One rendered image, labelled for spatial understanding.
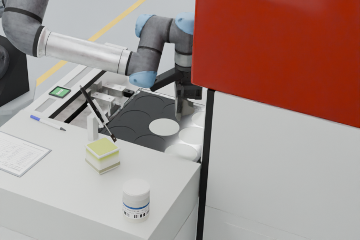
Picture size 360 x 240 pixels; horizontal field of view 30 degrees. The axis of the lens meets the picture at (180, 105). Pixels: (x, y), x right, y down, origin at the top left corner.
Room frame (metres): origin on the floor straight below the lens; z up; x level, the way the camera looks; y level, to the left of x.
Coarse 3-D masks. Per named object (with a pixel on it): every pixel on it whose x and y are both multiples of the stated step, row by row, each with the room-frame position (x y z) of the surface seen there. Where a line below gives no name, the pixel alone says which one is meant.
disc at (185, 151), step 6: (174, 144) 1.74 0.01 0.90; (180, 144) 1.74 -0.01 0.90; (168, 150) 1.71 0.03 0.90; (174, 150) 1.71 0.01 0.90; (180, 150) 1.71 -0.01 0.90; (186, 150) 1.71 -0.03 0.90; (192, 150) 1.71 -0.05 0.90; (180, 156) 1.68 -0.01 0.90; (186, 156) 1.68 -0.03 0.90; (192, 156) 1.68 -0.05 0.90
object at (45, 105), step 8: (72, 72) 2.06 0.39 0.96; (80, 72) 2.07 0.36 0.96; (88, 72) 2.07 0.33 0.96; (96, 72) 2.07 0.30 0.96; (64, 80) 2.00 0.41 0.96; (72, 80) 2.01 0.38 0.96; (80, 80) 2.01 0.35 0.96; (88, 80) 2.01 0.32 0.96; (72, 88) 1.95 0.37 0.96; (40, 96) 1.89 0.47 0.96; (48, 96) 1.89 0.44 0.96; (32, 104) 1.84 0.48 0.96; (40, 104) 1.84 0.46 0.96; (48, 104) 1.85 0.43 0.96; (56, 104) 1.85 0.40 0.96; (32, 112) 1.79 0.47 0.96; (40, 112) 1.79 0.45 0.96; (48, 112) 1.80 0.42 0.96
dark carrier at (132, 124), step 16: (144, 96) 2.02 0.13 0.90; (160, 96) 2.03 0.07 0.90; (128, 112) 1.91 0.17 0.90; (144, 112) 1.92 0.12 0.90; (160, 112) 1.92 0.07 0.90; (112, 128) 1.81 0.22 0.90; (128, 128) 1.82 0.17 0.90; (144, 128) 1.82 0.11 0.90; (144, 144) 1.73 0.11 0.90; (160, 144) 1.74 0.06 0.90; (192, 160) 1.66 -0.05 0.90
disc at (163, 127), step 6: (156, 120) 1.87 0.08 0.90; (162, 120) 1.88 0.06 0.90; (168, 120) 1.88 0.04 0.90; (150, 126) 1.83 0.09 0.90; (156, 126) 1.84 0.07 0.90; (162, 126) 1.84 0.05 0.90; (168, 126) 1.84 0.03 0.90; (174, 126) 1.84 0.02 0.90; (156, 132) 1.80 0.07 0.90; (162, 132) 1.80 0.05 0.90; (168, 132) 1.81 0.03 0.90; (174, 132) 1.81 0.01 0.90
